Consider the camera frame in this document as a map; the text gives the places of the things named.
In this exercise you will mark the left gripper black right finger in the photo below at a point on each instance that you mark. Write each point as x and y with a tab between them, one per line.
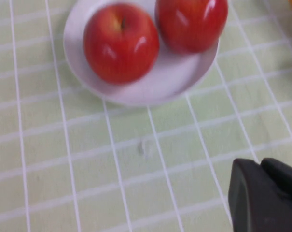
285	181

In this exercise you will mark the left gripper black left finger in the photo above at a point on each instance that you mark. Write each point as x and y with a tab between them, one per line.
252	205

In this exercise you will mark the red apple with long stem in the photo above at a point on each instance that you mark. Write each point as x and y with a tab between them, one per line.
191	26

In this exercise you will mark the red apple with short stem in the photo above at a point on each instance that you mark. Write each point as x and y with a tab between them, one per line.
121	48

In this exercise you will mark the white round plate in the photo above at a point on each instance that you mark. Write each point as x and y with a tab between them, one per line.
165	79

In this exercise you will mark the green checked tablecloth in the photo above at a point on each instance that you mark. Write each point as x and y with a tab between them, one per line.
87	157

